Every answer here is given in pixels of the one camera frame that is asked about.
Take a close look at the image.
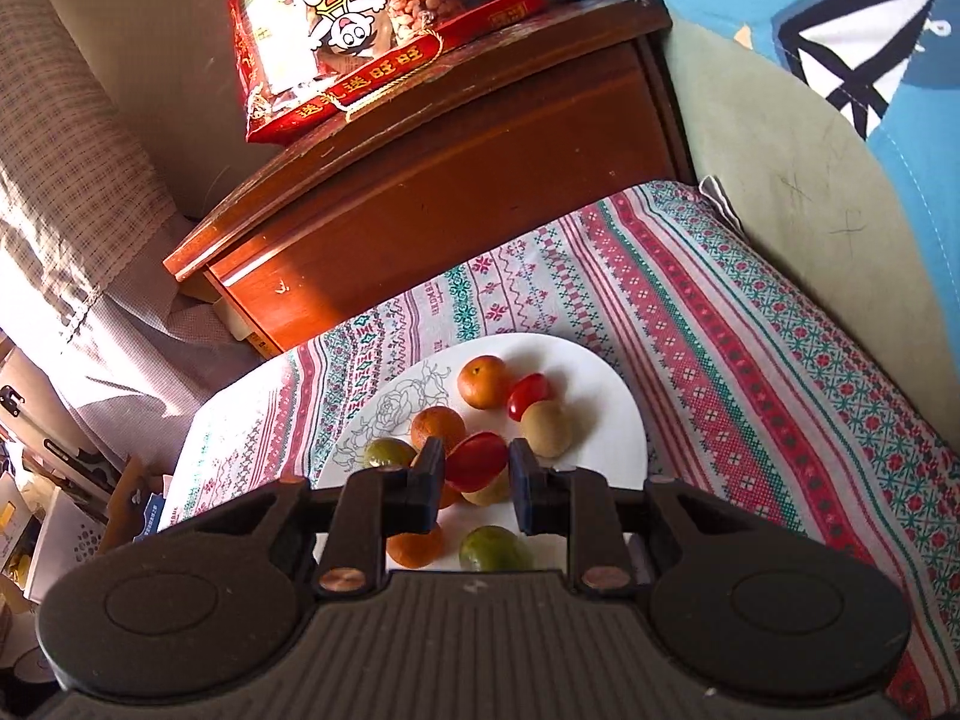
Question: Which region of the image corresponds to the blue printed blanket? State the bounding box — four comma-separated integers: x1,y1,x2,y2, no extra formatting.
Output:
664,0,958,341

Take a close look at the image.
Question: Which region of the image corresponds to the red tomato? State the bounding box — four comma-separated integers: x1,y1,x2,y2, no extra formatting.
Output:
506,372,555,422
444,431,509,493

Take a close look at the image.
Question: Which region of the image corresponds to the large tangerine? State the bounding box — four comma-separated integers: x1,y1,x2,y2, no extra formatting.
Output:
457,355,514,411

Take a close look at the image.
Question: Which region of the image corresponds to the white floral plate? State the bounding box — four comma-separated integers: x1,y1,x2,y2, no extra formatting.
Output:
319,333,647,571

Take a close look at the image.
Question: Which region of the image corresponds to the brown cardboard box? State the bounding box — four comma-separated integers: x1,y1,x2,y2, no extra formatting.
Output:
98,457,163,554

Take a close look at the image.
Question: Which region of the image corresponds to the patterned striped tablecloth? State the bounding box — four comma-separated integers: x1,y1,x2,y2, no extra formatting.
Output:
163,182,958,718

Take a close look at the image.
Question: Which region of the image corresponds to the white perforated basket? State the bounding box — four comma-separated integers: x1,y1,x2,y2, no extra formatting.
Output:
25,489,106,605

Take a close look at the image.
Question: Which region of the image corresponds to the red-brown wooden cabinet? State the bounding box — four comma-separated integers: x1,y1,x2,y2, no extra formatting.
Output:
166,0,693,353

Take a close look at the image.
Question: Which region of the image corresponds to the green fruit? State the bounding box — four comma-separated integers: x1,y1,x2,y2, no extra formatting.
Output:
363,437,418,468
459,525,534,572

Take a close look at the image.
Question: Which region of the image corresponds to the red snack gift bag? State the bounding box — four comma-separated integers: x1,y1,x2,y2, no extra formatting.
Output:
228,0,547,145

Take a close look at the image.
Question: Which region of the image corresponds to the beige sofa cushion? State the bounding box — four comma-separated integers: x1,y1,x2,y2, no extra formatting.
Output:
664,20,958,445

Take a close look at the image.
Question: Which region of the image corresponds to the tangerine front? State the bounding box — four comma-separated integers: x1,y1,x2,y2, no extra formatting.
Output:
386,525,446,569

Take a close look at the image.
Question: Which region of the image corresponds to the green fruit front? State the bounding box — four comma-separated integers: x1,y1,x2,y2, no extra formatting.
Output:
459,525,534,572

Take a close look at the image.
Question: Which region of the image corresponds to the green fruit back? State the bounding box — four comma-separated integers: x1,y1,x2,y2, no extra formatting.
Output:
363,437,418,468

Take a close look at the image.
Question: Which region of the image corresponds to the brown kiwi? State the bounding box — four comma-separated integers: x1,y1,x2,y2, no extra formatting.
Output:
521,400,573,460
462,468,511,507

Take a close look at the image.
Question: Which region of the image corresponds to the orange tangerine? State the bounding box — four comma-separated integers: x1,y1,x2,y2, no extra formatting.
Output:
409,406,467,452

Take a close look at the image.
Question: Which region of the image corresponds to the checkered beige curtain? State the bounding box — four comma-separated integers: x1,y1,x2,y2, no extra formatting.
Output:
0,0,266,473

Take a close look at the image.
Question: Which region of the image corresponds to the red tomato back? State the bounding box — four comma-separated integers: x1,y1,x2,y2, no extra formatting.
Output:
506,372,555,422

